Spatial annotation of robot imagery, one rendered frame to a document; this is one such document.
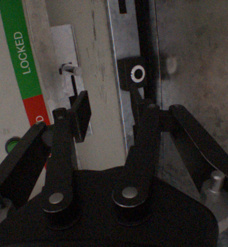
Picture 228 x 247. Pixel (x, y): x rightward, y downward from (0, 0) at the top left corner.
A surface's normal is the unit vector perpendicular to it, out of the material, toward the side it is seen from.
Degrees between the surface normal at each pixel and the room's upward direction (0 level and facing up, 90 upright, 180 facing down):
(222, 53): 0
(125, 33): 90
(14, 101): 90
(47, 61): 90
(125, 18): 90
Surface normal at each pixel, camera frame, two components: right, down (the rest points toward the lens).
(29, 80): 0.50, 0.30
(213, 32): -0.86, 0.31
